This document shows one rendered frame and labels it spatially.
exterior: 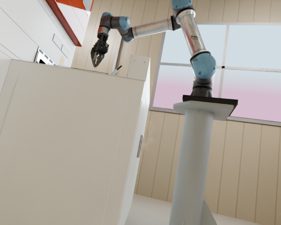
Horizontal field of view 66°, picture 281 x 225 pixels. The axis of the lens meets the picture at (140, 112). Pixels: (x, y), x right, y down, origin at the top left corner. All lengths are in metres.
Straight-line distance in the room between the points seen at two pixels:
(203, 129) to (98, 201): 0.64
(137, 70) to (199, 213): 0.78
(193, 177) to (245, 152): 1.81
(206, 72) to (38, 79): 0.80
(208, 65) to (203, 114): 0.26
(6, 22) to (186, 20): 0.89
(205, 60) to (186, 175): 0.59
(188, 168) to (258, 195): 1.86
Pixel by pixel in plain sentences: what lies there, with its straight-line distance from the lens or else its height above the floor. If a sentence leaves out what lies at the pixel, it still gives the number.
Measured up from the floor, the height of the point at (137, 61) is 0.93.
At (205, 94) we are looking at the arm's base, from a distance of 1.26.
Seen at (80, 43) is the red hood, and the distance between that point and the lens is 1.75.
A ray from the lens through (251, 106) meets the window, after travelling 3.02.
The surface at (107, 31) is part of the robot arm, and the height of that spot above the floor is 1.21.
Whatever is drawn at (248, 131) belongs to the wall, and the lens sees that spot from 2.97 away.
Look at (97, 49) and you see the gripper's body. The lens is 1.41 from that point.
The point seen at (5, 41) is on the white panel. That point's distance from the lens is 1.15.
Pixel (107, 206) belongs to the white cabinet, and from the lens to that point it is 0.93.
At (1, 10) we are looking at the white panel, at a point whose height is 0.97.
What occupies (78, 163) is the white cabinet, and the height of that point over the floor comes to 0.42.
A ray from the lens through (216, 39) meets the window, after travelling 3.34.
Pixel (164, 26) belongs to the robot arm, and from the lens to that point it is 1.52.
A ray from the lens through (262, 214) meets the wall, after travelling 3.00.
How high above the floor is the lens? 0.50
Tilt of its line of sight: 11 degrees up
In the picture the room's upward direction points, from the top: 11 degrees clockwise
